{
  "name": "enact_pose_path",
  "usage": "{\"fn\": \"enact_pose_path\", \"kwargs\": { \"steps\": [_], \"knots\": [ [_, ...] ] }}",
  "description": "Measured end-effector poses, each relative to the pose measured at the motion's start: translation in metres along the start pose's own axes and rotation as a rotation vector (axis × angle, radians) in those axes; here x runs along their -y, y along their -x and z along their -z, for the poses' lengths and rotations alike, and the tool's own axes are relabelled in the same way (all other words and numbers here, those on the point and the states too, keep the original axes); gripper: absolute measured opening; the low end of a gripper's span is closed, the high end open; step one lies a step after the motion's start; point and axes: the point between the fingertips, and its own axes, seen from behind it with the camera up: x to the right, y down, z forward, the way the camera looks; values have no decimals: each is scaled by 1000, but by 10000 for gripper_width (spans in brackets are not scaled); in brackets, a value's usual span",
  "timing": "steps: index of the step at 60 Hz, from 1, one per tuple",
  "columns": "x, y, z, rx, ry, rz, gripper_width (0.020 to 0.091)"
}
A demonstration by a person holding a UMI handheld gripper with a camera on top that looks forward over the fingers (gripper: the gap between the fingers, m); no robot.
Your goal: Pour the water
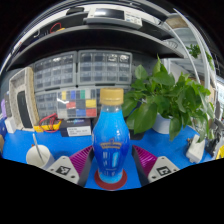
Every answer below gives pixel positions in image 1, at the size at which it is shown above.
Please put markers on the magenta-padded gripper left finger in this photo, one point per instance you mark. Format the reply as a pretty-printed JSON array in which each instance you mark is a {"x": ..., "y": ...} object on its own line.
[{"x": 63, "y": 168}]

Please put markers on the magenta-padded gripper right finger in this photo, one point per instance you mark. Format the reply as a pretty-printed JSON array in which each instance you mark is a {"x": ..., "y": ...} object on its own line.
[{"x": 161, "y": 168}]

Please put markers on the blue drink bottle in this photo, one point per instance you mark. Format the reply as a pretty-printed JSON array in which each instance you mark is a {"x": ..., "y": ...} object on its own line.
[{"x": 111, "y": 140}]

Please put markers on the white ribbed paper cup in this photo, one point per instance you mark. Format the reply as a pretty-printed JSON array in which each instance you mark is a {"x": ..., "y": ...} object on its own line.
[{"x": 35, "y": 159}]

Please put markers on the white stirring stick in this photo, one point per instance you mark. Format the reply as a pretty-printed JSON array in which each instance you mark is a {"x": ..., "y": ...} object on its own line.
[{"x": 37, "y": 145}]

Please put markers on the white power adapter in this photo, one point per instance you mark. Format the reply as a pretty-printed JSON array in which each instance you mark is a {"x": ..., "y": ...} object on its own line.
[{"x": 195, "y": 150}]

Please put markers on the black box with white label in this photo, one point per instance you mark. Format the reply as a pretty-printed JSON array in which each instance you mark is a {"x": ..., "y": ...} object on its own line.
[{"x": 76, "y": 127}]

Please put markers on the yellow multimeter with red leads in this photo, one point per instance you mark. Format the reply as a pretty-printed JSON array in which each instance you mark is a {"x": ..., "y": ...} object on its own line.
[{"x": 46, "y": 126}]

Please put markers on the flat round red coaster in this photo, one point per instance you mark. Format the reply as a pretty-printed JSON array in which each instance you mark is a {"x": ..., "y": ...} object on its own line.
[{"x": 111, "y": 185}]

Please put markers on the drawer cabinet with coloured labels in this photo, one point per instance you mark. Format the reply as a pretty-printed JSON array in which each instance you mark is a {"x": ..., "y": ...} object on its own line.
[{"x": 76, "y": 103}]

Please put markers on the white carton box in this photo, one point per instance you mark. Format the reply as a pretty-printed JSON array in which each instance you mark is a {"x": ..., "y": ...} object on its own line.
[{"x": 10, "y": 125}]

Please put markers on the black rectangular device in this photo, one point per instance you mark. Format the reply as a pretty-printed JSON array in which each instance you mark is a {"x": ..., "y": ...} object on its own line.
[{"x": 24, "y": 110}]

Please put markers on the green potted plant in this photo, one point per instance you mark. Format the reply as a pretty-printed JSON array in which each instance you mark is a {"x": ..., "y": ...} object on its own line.
[{"x": 160, "y": 96}]

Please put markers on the white perforated storage bin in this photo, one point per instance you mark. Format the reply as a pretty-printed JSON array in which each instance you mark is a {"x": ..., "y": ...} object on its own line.
[{"x": 26, "y": 78}]

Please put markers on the white shelf unit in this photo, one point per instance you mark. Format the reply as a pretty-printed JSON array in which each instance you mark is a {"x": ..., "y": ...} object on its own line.
[{"x": 200, "y": 53}]

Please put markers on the white bench instrument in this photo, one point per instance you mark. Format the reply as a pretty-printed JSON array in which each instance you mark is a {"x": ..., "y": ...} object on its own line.
[{"x": 111, "y": 16}]

